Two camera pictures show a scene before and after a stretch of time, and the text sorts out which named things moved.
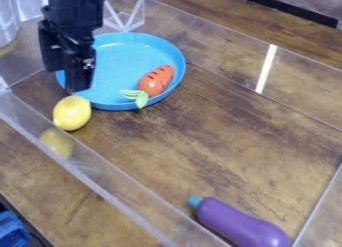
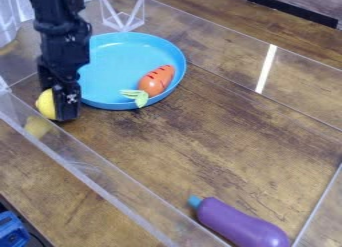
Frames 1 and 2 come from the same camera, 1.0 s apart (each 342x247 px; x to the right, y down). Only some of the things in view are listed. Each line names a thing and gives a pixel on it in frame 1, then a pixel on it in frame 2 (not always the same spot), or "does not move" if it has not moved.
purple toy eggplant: (242, 230) does not move
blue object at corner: (15, 235) does not move
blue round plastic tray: (123, 56) does not move
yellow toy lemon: (71, 113) to (46, 103)
